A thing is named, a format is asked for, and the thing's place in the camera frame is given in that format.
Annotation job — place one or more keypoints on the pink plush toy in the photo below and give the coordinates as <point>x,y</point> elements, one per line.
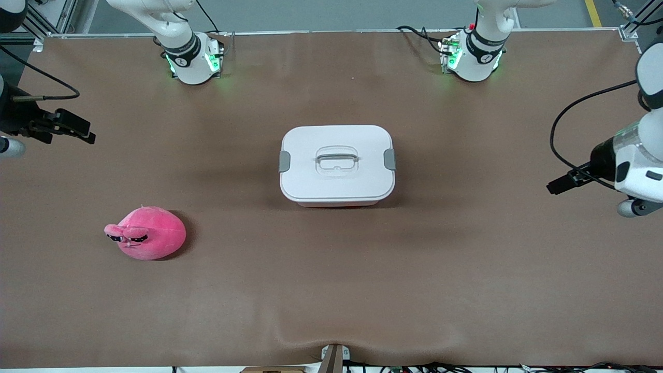
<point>160,233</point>

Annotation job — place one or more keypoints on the aluminium frame profile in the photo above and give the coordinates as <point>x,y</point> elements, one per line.
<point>67,13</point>
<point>647,13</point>

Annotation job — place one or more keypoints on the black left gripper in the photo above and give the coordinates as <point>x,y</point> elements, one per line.
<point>601,158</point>

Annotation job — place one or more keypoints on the silver table edge rail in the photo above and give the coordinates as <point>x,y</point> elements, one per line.
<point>336,31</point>

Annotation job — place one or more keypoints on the white box lid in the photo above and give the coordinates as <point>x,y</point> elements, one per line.
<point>311,181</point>

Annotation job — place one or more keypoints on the metal table edge bracket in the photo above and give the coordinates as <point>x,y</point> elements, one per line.
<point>334,357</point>

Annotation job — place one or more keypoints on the wooden board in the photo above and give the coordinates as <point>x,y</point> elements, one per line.
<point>272,370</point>

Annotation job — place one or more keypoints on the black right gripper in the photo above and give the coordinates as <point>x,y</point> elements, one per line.
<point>15,117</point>

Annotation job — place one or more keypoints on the brown table mat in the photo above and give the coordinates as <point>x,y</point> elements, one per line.
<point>331,285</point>

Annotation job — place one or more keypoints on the pink plastic storage box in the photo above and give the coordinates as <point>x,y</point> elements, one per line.
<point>336,205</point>

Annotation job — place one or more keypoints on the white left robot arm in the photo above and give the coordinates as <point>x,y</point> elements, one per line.
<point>479,57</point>

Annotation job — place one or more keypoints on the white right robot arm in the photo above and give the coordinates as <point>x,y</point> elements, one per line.
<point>186,62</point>

